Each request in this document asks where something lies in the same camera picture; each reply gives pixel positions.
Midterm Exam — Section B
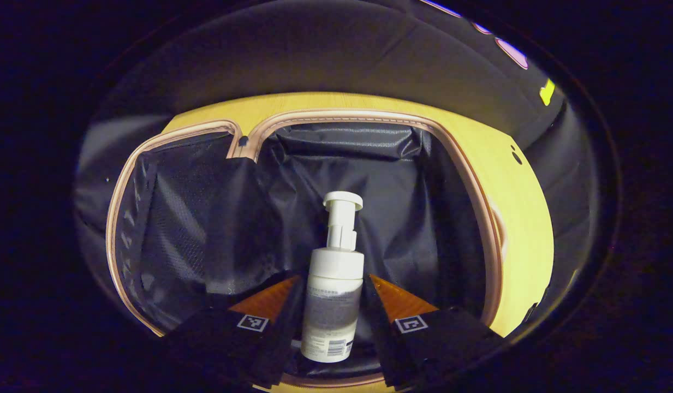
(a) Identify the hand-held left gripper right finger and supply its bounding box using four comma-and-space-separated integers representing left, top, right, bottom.
362, 273, 504, 389

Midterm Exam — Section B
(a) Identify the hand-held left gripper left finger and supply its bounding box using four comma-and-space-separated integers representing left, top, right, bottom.
163, 274, 308, 390

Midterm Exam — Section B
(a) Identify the white pump bottle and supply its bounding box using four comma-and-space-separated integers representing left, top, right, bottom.
301, 191, 366, 364

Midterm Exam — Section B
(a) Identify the pink hard-shell suitcase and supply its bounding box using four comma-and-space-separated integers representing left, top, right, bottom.
105, 108, 507, 389

